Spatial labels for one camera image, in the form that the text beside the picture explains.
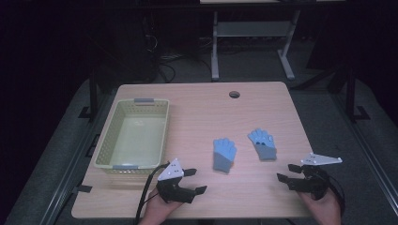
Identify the blue knit glove with dots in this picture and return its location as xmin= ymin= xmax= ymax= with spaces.
xmin=247 ymin=127 xmax=278 ymax=162

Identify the person's right hand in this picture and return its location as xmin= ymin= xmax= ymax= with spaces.
xmin=298 ymin=191 xmax=342 ymax=225

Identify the pale yellow plastic basket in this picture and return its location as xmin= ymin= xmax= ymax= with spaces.
xmin=93 ymin=97 xmax=171 ymax=175

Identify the black metal stand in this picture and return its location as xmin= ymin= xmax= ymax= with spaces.
xmin=344 ymin=67 xmax=372 ymax=123
xmin=78 ymin=67 xmax=100 ymax=123

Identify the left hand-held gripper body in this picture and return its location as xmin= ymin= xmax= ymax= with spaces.
xmin=156 ymin=157 xmax=197 ymax=204

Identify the plain blue knit glove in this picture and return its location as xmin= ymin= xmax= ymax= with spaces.
xmin=212 ymin=137 xmax=237 ymax=173

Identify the metal floor rail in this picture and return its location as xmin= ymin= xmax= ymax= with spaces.
xmin=331 ymin=92 xmax=398 ymax=217
xmin=38 ymin=90 xmax=111 ymax=225

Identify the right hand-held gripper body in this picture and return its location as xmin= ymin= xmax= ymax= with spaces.
xmin=289 ymin=152 xmax=344 ymax=201

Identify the grey tape piece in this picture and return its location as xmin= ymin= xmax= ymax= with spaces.
xmin=71 ymin=185 xmax=94 ymax=194

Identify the white metal table frame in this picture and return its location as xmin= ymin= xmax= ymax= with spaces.
xmin=210 ymin=10 xmax=301 ymax=81

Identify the tangle of floor cables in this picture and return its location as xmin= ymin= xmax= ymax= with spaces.
xmin=144 ymin=34 xmax=214 ymax=83

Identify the person's left hand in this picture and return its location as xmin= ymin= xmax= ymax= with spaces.
xmin=139 ymin=187 xmax=184 ymax=225

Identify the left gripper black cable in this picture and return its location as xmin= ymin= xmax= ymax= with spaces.
xmin=134 ymin=162 xmax=171 ymax=225

